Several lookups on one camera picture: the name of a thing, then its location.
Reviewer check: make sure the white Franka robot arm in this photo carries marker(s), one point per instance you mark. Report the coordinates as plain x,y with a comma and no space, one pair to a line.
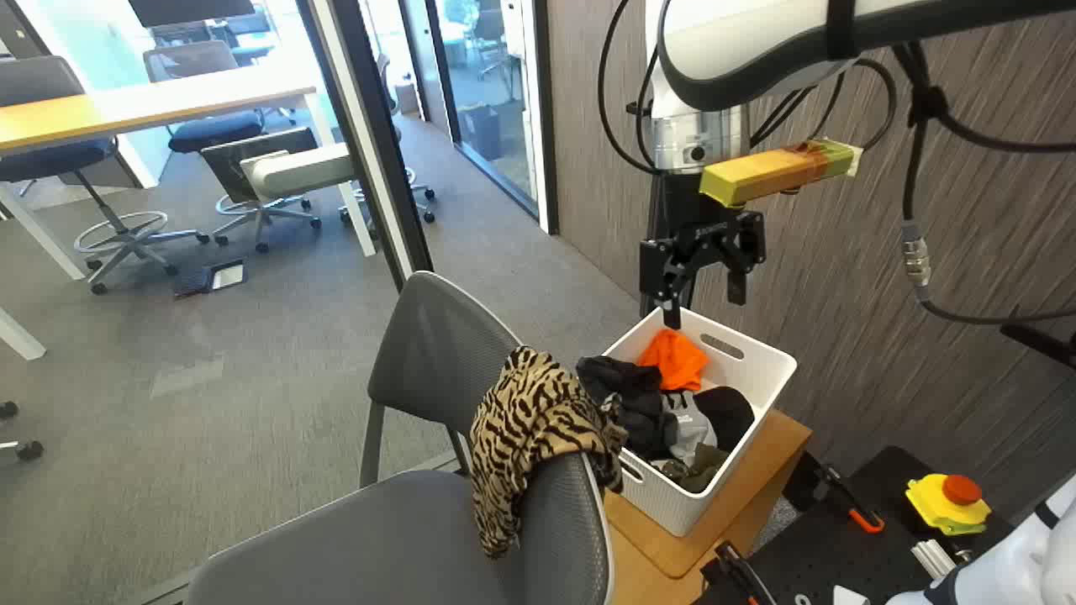
760,45

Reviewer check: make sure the small white block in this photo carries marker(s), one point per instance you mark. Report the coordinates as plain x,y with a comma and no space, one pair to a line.
933,558

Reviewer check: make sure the grey white cloth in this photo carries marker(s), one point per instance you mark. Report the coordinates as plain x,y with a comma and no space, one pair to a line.
690,430

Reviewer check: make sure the grey chair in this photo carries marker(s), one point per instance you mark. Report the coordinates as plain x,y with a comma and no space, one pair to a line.
432,347
371,537

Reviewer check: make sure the olive green cloth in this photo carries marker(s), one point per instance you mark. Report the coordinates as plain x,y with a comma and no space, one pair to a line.
694,464

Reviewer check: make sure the orange cloth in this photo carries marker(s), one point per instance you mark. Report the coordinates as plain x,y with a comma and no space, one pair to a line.
674,358

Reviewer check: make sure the yellow emergency stop button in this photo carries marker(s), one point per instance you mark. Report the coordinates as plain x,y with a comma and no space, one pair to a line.
947,505

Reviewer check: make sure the flat floor plate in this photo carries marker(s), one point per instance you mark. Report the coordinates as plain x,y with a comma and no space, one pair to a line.
212,276

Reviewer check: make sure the black chair caster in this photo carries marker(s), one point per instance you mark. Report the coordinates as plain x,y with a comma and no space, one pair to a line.
26,451

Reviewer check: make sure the white object with dark bands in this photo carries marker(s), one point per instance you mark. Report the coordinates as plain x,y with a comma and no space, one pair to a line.
1030,558

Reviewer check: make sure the black side table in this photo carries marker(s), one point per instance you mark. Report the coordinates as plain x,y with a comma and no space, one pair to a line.
828,558

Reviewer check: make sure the yellow wrist camera box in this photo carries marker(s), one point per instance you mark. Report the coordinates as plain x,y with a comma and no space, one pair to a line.
776,169

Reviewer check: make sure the black glass partition frame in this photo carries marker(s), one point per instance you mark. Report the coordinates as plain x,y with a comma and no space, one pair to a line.
371,144

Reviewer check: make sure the white plastic basket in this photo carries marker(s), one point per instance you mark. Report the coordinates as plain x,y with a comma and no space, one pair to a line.
684,508

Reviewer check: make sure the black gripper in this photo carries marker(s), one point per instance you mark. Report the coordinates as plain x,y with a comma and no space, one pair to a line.
677,253

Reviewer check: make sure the black shirt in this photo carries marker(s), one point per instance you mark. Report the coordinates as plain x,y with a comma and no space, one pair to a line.
634,404

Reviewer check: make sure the glass door with frame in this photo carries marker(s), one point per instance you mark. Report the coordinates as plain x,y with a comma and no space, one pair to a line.
541,112

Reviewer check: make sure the black bar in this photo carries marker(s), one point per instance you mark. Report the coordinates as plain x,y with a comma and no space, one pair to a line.
1042,344

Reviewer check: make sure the wooden desk with white legs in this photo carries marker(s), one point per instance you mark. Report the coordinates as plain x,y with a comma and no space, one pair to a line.
137,105

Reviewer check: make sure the leopard print cloth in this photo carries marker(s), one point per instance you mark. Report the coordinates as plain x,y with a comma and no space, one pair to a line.
527,439

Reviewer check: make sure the blue office chair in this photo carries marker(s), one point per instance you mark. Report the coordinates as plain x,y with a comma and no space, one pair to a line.
53,155
212,127

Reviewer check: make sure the black clamp device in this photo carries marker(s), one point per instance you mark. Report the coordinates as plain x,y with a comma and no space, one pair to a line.
734,574

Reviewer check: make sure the white table leg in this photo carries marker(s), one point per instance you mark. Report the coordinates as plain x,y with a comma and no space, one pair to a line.
19,337

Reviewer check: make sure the small black garment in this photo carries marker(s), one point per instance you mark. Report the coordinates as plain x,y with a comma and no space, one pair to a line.
732,411

